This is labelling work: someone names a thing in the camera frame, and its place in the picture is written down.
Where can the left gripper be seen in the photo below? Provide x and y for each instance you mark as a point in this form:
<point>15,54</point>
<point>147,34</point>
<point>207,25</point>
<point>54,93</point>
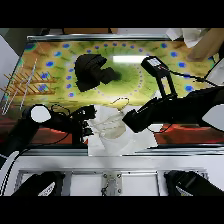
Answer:
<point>83,116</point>

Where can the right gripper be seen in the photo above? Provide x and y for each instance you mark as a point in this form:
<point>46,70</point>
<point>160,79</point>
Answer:
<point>138,119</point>

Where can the white shirt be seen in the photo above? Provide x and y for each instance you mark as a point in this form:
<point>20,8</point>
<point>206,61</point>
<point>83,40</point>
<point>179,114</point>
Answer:
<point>113,143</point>

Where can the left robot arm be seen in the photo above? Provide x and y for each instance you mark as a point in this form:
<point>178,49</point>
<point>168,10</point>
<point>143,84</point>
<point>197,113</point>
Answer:
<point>23,131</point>

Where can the black garment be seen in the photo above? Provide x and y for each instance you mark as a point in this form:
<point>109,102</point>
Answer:
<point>90,71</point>

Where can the brown and white rack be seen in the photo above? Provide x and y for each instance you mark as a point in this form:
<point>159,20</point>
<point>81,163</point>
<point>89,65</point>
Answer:
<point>31,83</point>

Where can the white garment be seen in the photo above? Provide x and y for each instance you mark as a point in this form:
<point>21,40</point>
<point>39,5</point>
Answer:
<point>216,75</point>
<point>186,35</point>

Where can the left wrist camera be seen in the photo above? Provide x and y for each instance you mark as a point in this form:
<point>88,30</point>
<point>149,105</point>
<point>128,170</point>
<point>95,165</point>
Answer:
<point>78,136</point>

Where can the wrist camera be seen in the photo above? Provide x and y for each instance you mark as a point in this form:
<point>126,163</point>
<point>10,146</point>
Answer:
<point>78,136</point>
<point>156,65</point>

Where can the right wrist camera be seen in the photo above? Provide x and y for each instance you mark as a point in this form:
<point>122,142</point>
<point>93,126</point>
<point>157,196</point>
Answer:
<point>156,65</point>

